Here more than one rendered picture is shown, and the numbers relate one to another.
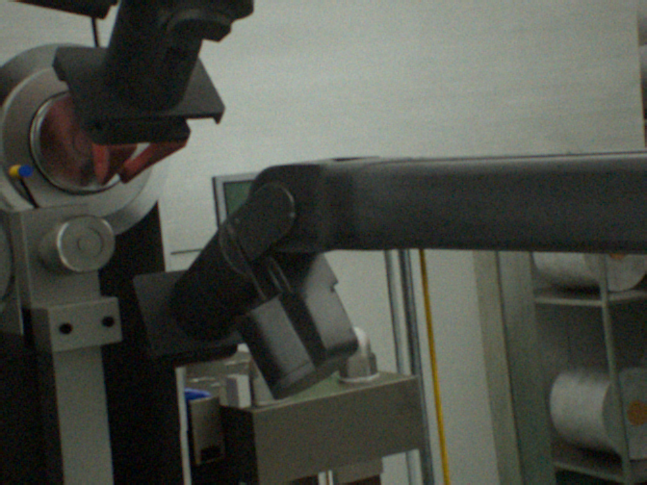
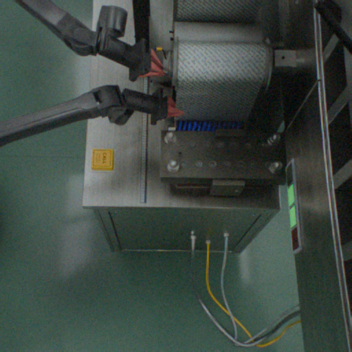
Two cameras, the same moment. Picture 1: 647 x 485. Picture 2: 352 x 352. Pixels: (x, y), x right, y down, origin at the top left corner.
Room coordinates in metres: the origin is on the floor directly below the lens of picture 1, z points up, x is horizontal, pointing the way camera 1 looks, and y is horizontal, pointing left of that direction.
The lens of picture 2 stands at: (1.31, -0.50, 2.46)
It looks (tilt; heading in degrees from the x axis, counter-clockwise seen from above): 71 degrees down; 114
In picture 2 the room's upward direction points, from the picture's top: 8 degrees clockwise
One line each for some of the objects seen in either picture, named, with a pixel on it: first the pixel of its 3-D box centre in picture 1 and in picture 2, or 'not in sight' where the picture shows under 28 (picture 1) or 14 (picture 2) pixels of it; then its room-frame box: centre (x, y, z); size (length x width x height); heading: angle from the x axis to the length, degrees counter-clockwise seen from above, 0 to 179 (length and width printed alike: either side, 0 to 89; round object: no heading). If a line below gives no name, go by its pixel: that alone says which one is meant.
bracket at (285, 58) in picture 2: not in sight; (284, 59); (1.22, 0.33, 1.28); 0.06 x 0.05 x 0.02; 31
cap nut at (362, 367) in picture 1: (355, 352); (173, 163); (1.08, -0.02, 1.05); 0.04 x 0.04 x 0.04
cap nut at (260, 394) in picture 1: (265, 372); (170, 135); (1.02, 0.06, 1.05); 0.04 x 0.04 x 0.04
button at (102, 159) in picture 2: not in sight; (102, 159); (0.84, -0.08, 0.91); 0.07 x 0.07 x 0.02; 31
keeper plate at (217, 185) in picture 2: not in sight; (226, 188); (1.25, 0.03, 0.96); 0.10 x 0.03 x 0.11; 31
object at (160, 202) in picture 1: (116, 309); (213, 108); (1.10, 0.18, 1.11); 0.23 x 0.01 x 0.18; 31
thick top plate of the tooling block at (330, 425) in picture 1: (232, 404); (222, 157); (1.19, 0.10, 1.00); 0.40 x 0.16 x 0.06; 31
